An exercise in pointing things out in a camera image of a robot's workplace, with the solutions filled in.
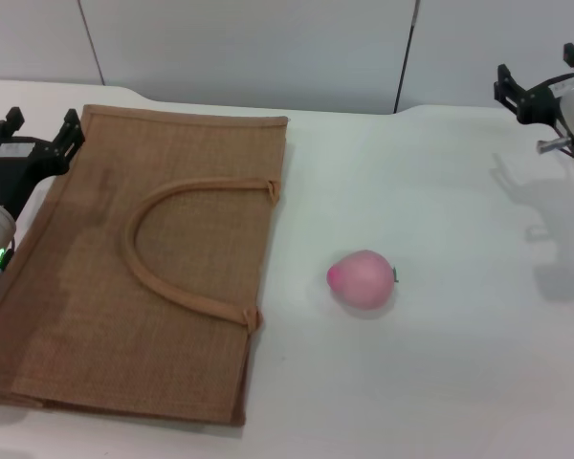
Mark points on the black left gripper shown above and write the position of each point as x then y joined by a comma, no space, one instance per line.
14,162

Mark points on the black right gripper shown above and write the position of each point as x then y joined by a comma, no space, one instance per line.
540,105

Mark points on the brown woven handbag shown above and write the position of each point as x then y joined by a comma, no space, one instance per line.
124,287

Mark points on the pink peach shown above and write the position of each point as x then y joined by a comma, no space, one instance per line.
361,279

